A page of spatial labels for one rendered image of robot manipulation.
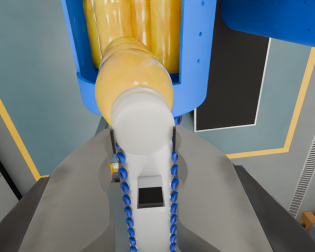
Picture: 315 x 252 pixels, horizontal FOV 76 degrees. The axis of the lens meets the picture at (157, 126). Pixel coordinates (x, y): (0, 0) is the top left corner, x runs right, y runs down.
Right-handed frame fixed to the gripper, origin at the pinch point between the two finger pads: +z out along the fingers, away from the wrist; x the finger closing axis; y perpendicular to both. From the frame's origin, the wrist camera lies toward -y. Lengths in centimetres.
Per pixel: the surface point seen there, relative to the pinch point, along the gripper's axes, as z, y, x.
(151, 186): 46, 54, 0
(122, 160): 46, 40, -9
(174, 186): 46, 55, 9
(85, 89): 25.9, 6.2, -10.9
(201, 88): 26.0, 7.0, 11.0
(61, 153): 143, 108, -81
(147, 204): 36, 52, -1
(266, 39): 130, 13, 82
